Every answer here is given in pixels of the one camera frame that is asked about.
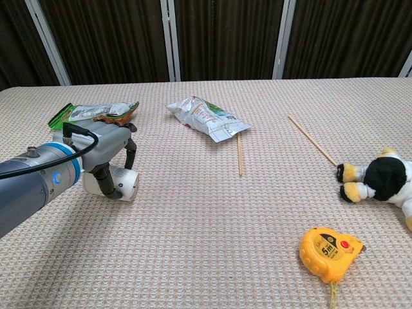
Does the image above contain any left black-fingered silver robot hand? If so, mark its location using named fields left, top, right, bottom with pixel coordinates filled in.
left=53, top=118, right=138, bottom=200

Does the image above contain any white paper cup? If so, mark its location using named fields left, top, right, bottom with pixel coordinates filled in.
left=81, top=164, right=140, bottom=203

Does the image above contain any green snack bag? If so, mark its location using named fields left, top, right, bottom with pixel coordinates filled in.
left=48, top=100, right=140, bottom=132

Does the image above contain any black curtain panel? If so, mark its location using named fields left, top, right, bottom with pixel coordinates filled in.
left=283, top=0, right=412, bottom=79
left=37, top=0, right=172, bottom=86
left=173, top=0, right=285, bottom=82
left=0, top=0, right=62, bottom=91

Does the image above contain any silver snack bag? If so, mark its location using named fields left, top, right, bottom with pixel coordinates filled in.
left=165, top=95, right=252, bottom=144

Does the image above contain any pink woven tablecloth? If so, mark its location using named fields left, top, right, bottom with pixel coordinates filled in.
left=0, top=76, right=412, bottom=309

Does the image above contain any thin wooden stick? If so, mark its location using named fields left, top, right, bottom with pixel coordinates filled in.
left=286, top=115, right=338, bottom=167
left=236, top=134, right=243, bottom=177

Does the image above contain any yellow tape measure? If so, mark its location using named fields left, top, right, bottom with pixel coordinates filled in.
left=298, top=225, right=368, bottom=309

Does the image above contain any black and white plush toy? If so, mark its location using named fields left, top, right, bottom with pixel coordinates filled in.
left=335, top=147, right=412, bottom=233

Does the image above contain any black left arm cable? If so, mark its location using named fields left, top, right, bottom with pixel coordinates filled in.
left=0, top=122, right=100, bottom=181

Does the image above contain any white partition post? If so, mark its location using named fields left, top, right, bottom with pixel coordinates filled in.
left=24, top=0, right=72, bottom=86
left=271, top=0, right=292, bottom=80
left=398, top=50, right=412, bottom=78
left=159, top=0, right=182, bottom=82

